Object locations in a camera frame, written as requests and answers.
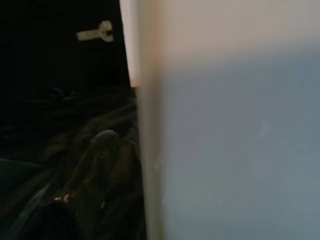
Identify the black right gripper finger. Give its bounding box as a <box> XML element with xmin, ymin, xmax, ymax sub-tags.
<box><xmin>14</xmin><ymin>129</ymin><xmax>120</xmax><ymax>240</ymax></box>

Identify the white plastic table leg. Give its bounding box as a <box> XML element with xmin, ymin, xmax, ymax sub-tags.
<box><xmin>136</xmin><ymin>0</ymin><xmax>320</xmax><ymax>240</ymax></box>

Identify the black plastic table cover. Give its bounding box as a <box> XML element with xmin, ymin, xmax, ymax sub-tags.
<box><xmin>0</xmin><ymin>84</ymin><xmax>148</xmax><ymax>240</ymax></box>

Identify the metal door handle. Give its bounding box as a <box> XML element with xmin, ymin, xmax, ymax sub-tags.
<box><xmin>76</xmin><ymin>20</ymin><xmax>115</xmax><ymax>43</ymax></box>

